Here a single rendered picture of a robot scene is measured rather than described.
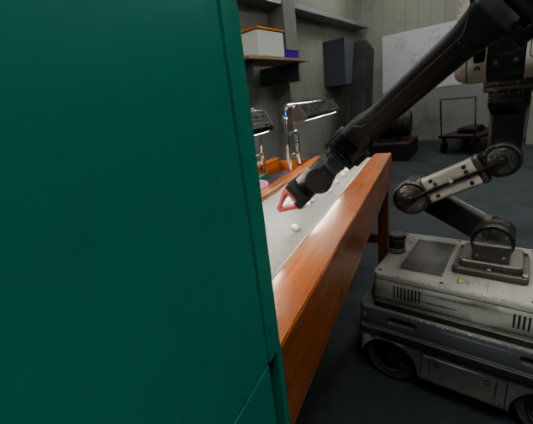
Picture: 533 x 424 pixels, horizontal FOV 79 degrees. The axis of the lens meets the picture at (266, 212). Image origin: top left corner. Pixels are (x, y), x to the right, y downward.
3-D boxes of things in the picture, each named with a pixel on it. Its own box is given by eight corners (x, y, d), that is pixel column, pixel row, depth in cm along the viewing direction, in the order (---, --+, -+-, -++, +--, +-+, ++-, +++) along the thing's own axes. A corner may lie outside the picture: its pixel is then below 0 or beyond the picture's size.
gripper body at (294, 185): (282, 188, 78) (303, 167, 74) (297, 177, 86) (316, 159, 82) (300, 208, 77) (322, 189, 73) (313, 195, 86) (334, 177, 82)
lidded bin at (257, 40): (259, 63, 397) (255, 38, 388) (287, 57, 372) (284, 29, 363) (231, 62, 360) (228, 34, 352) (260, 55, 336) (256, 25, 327)
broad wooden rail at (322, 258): (391, 182, 203) (391, 152, 197) (274, 477, 50) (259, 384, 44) (371, 182, 208) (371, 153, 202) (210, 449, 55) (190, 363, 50)
